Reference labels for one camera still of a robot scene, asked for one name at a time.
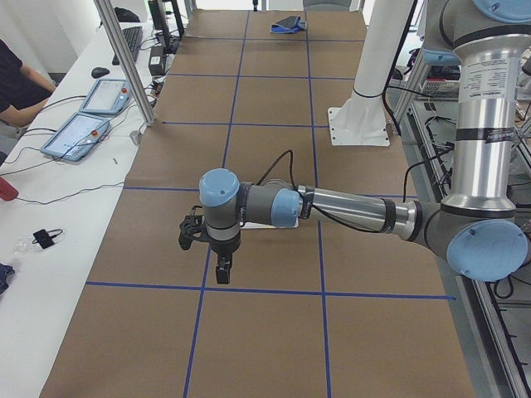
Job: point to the near blue teach pendant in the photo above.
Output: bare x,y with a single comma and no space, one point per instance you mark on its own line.
76,137

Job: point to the blue grey towel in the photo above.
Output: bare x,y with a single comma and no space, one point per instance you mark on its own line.
288,25

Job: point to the black power brick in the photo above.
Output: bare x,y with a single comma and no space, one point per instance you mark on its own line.
157,61

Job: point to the blue teach pendant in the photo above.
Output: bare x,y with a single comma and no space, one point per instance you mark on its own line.
76,137
106,97

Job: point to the seated person in black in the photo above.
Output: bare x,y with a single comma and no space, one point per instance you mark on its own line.
24,92

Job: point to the aluminium frame post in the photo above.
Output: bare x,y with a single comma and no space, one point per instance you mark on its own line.
126,62

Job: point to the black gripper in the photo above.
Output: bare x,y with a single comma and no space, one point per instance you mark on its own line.
224,248

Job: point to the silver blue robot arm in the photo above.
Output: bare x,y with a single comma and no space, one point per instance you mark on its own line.
472,228

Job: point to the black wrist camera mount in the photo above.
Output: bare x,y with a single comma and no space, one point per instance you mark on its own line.
191,229

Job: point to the black computer mouse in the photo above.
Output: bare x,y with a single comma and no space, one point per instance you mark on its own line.
99,72

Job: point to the black keyboard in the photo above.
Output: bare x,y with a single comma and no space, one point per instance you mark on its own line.
133,37

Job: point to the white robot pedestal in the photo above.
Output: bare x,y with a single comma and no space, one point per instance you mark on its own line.
361,120

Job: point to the far blue teach pendant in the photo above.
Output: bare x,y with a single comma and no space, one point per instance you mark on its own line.
106,97

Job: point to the black monitor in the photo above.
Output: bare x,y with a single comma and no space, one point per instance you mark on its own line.
158,14

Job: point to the small black adapter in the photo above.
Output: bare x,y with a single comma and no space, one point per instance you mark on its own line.
46,238

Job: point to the small metal cylinder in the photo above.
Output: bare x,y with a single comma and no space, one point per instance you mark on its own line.
135,137

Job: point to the red object on desk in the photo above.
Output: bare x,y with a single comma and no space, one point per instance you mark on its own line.
7,191

